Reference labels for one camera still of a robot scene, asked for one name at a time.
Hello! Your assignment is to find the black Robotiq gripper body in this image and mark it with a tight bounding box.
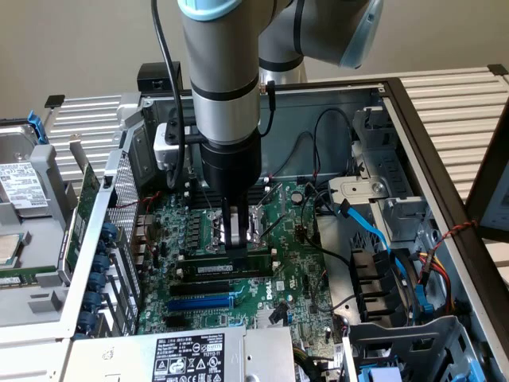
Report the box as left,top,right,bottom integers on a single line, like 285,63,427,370
198,134,262,199

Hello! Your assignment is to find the green RAM stick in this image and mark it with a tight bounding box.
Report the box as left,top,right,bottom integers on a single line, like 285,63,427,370
181,254,276,280
0,265,60,290

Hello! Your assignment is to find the black RAM slot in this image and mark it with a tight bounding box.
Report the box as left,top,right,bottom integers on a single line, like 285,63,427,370
188,191,267,204
190,181,268,193
188,197,266,210
189,185,268,199

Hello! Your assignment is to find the metal CPU socket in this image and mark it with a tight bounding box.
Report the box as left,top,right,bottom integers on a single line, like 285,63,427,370
206,202,267,254

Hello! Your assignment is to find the thin metal locking lever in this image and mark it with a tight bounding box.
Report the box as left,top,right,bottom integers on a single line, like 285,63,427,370
189,169,218,212
260,214,287,242

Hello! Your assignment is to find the long black expansion slot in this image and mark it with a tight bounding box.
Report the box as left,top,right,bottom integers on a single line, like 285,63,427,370
169,279,231,298

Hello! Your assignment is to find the green Dell motherboard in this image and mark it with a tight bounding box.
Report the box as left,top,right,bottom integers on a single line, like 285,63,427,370
137,179,339,353

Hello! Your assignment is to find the blue expansion slot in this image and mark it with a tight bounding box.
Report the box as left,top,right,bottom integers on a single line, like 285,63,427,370
166,295,235,314

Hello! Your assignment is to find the silver chipset heatsink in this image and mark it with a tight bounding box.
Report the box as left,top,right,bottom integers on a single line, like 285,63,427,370
255,308,288,329

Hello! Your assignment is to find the short black expansion slot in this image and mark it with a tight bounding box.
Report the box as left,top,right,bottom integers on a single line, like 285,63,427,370
164,315,192,329

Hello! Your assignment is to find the open grey PC case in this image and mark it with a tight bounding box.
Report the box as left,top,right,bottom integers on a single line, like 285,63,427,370
59,77,509,382

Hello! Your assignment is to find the black adapter box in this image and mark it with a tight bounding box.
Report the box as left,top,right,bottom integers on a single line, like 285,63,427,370
137,62,184,95

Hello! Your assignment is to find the black plastic fan shroud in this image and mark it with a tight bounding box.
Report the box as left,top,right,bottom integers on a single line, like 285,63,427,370
348,247,413,324

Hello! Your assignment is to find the green graphics card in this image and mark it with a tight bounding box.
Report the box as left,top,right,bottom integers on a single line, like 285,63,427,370
59,134,103,279

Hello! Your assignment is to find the grey power supply with label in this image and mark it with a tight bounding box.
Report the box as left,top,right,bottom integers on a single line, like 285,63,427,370
65,324,297,382

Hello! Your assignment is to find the grey metal drive cage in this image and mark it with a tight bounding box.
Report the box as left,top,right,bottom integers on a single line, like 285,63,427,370
344,314,492,382

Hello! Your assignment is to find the blue plastic latch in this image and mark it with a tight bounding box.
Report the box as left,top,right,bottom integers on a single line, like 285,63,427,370
414,284,434,318

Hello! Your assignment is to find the grey parts rack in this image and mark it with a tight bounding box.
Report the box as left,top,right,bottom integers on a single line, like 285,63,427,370
0,115,83,331

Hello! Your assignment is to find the silver hard disk white label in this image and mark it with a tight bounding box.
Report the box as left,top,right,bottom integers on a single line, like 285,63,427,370
0,123,55,218

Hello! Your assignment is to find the silver CPU chip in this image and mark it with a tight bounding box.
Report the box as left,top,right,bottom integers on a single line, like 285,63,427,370
0,233,21,268

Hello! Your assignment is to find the dark framed monitor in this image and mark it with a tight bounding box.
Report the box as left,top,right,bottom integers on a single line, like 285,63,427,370
464,115,509,242

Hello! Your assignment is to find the metal socket cover frame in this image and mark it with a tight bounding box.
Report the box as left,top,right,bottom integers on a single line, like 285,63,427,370
254,183,287,218

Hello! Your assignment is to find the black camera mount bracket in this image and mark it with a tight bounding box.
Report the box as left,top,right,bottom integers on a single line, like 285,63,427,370
165,113,202,146

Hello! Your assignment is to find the thin black looped wire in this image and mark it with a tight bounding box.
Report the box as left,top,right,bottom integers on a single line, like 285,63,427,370
273,130,320,180
312,107,356,180

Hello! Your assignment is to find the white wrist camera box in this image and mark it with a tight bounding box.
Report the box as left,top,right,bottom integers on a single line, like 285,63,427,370
153,122,182,170

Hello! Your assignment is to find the black USB plug cable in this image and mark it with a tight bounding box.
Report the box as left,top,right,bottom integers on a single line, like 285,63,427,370
258,79,278,138

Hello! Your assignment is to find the black motherboard cable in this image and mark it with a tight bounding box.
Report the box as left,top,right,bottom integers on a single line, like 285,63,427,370
300,185,353,266

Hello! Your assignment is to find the black camera cable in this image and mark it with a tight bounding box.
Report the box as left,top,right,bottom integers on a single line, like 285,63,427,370
150,0,188,190

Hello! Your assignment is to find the red black twisted wire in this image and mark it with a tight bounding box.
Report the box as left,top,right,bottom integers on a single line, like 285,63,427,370
435,220,478,255
107,192,163,210

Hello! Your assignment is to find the silver disk bay bracket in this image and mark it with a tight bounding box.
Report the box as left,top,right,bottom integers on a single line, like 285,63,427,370
328,174,429,224

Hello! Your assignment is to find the blue SATA wire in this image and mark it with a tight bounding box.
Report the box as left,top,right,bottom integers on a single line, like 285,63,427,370
336,200,406,287

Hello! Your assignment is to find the yellow red power wire bundle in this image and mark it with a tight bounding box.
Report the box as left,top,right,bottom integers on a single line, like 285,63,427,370
413,250,457,318

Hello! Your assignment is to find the blue disk carrier bracket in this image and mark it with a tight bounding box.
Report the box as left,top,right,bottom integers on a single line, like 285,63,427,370
26,111,49,146

